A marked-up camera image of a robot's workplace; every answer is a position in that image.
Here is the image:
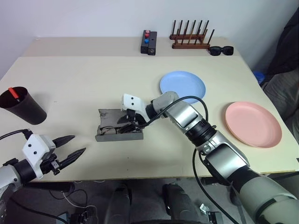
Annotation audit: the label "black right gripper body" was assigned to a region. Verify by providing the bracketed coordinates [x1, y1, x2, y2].
[125, 108, 147, 128]

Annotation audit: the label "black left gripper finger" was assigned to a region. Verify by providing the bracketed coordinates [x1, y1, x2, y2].
[57, 147, 86, 171]
[52, 134, 76, 148]

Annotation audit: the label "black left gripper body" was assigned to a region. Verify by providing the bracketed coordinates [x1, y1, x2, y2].
[41, 152, 62, 175]

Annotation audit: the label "tortoiseshell round eyeglasses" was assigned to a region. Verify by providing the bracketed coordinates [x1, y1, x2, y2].
[98, 125, 122, 136]

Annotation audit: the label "black pen with red cap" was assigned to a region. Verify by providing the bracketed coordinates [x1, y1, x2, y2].
[8, 87, 21, 102]

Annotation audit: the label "black plastic cup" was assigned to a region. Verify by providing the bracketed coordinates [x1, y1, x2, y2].
[0, 86, 48, 125]

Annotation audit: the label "small dark device on floor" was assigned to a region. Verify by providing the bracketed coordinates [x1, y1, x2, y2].
[70, 206, 98, 224]

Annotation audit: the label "light blue plate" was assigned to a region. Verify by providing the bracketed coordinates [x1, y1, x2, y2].
[159, 70, 207, 105]

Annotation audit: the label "dark rounded shape with grey patch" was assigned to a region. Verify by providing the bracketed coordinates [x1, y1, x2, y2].
[104, 183, 133, 224]

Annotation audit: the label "black block holding coloured knobs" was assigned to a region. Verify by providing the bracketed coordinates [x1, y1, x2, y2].
[140, 29, 151, 55]

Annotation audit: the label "black block with round hole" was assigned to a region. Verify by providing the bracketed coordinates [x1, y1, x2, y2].
[147, 31, 158, 56]

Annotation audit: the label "dark rounded shape with seam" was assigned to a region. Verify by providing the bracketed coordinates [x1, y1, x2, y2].
[162, 183, 199, 221]

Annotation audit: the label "brown wooden peg rack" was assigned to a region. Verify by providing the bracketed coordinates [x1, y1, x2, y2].
[169, 19, 215, 50]

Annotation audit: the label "short black bar under table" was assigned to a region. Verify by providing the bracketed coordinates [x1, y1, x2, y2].
[201, 176, 232, 187]

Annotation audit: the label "black sunglasses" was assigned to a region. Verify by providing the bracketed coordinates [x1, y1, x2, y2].
[208, 46, 235, 57]

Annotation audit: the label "pink plate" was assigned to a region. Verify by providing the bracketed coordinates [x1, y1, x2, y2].
[225, 101, 283, 149]

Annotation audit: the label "black box on floor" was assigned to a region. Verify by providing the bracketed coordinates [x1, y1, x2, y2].
[206, 210, 224, 224]

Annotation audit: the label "blue plastic container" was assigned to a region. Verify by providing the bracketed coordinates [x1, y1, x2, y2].
[253, 70, 266, 85]

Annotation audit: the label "seated bystander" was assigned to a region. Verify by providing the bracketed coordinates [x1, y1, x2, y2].
[261, 10, 299, 123]

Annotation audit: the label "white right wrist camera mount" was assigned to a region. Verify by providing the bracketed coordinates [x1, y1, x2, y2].
[120, 93, 149, 123]

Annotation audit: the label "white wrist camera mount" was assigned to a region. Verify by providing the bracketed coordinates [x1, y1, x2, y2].
[22, 134, 57, 180]
[120, 93, 149, 123]

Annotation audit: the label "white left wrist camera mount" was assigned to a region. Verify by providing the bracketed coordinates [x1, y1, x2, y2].
[22, 134, 57, 180]

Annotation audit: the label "black cable on floor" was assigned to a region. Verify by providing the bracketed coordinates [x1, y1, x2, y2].
[48, 188, 89, 206]

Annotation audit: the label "white cable on floor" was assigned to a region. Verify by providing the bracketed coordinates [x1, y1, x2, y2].
[64, 192, 87, 209]

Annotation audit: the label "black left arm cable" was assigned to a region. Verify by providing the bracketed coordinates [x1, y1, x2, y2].
[0, 129, 33, 140]

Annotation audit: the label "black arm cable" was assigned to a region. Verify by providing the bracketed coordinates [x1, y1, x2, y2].
[134, 96, 234, 224]
[0, 129, 33, 140]

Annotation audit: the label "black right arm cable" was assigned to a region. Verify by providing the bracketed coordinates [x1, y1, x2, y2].
[134, 96, 234, 224]

